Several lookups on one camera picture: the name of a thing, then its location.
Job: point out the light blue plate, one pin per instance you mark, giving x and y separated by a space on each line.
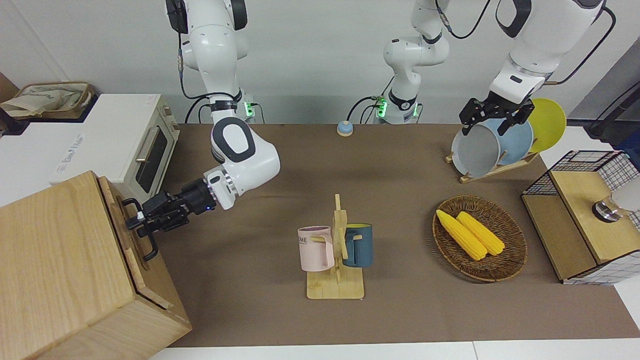
517 142

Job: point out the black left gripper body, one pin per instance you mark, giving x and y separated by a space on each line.
500 106

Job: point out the white toaster oven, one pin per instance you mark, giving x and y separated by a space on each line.
125 140

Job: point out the round wicker basket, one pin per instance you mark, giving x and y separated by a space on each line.
505 265

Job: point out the wicker tray with cloth bag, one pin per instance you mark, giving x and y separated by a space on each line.
47 100

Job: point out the blue dome bell wooden base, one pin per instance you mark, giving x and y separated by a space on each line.
345 129

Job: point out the yellow corn cob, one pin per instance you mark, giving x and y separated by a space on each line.
462 235
482 232

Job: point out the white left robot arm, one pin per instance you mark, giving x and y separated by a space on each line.
540 45

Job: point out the wooden plate rack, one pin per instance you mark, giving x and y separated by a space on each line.
500 169

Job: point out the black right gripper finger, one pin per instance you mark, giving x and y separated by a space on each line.
136 222
150 231

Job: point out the yellow plate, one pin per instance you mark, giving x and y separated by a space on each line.
547 122

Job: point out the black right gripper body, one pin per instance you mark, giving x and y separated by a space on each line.
175 207

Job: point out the wooden mug tree stand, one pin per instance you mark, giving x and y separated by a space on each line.
335 287

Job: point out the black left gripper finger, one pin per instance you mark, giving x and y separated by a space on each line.
467 128
505 127

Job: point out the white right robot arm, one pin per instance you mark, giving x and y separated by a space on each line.
225 60

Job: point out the dark blue mug yellow inside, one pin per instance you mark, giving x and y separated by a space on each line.
361 247

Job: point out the pink mug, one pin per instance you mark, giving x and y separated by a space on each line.
316 250

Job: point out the wooden cabinet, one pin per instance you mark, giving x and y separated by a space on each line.
55 270

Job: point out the grey plate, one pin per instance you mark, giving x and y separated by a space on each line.
475 152

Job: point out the brown table mat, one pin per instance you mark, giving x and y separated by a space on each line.
400 175

